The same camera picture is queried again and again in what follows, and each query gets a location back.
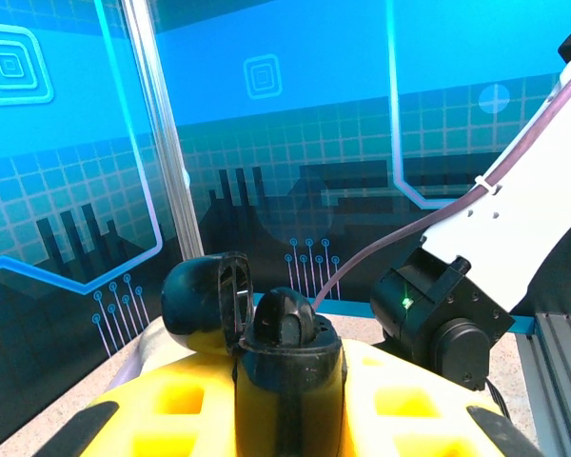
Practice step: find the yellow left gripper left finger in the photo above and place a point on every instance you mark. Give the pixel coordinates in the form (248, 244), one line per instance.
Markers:
(124, 428)

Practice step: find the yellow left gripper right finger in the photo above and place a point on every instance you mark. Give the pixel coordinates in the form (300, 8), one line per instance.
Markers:
(409, 428)

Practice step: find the black earbud charging case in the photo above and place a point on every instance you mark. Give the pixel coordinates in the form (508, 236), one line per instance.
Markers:
(290, 381)

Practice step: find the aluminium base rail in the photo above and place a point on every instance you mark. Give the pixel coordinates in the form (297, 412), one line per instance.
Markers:
(561, 381)

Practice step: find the aluminium corner post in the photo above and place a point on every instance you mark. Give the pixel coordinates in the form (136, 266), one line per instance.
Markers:
(172, 166)

